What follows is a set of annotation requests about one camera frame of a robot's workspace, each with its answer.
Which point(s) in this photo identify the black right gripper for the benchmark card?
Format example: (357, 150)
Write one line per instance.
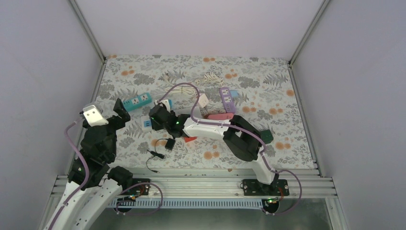
(155, 126)

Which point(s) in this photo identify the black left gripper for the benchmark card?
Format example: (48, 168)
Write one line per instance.
(119, 108)

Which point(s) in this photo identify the orange cube socket adapter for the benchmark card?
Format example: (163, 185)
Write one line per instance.
(189, 139)

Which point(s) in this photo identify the white tiger cube socket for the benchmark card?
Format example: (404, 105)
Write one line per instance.
(203, 101)

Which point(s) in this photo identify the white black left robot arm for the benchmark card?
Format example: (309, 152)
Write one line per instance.
(92, 184)

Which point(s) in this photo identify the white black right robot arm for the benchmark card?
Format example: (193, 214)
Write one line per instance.
(243, 139)

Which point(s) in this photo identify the teal power strip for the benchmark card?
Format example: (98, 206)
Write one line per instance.
(137, 102)

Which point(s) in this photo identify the white long power strip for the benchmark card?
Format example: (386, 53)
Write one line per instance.
(196, 112)

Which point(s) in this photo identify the pink power strip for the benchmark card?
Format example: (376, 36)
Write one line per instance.
(224, 116)

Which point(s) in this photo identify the floral patterned table mat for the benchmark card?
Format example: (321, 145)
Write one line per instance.
(266, 100)

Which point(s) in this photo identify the purple power strip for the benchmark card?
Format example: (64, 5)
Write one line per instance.
(227, 100)

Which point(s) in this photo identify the dark green cube socket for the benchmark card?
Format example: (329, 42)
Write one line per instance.
(266, 136)

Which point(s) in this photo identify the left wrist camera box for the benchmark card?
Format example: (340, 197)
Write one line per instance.
(94, 116)

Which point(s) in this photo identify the black small charger with cable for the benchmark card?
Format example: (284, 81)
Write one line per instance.
(161, 144)

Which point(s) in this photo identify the aluminium corner frame rail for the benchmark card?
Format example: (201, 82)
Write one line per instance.
(84, 24)

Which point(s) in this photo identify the aluminium front rail base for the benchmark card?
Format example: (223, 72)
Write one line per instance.
(225, 184)

